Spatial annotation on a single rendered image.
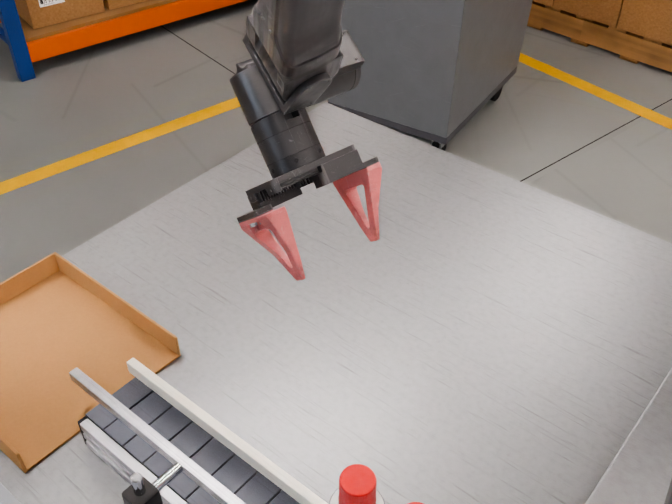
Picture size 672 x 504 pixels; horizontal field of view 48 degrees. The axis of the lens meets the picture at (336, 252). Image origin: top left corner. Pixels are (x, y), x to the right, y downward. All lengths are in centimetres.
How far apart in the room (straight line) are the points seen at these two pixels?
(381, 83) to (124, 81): 136
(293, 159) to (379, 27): 215
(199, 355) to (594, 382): 57
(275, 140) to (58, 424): 55
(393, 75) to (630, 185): 101
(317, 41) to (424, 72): 223
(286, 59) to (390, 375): 60
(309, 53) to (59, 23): 342
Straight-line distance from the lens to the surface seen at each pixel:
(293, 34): 58
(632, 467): 100
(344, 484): 68
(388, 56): 288
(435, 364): 111
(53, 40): 391
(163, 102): 354
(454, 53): 274
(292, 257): 71
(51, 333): 122
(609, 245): 138
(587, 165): 317
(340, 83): 77
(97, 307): 124
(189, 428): 99
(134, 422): 90
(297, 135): 72
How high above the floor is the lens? 165
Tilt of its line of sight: 40 degrees down
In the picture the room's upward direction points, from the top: straight up
